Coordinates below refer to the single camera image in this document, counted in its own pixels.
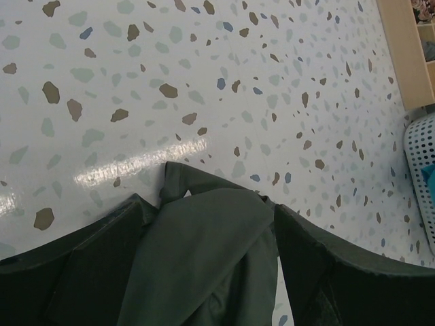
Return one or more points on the patterned rolled socks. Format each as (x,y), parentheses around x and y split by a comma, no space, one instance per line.
(423,10)

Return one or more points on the grey rolled socks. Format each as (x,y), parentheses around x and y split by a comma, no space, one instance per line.
(428,48)

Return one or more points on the dark grey t shirt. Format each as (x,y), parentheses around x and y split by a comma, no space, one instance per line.
(208,255)

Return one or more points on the white perforated laundry basket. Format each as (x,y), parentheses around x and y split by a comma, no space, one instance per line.
(419,151)

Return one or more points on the wooden compartment organizer box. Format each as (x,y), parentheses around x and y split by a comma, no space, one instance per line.
(415,76)

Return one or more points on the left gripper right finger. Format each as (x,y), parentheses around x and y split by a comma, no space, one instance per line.
(331,281)

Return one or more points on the teal t shirt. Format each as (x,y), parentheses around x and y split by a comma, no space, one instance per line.
(428,174)

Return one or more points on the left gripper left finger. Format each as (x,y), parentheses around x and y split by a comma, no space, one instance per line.
(80,278)

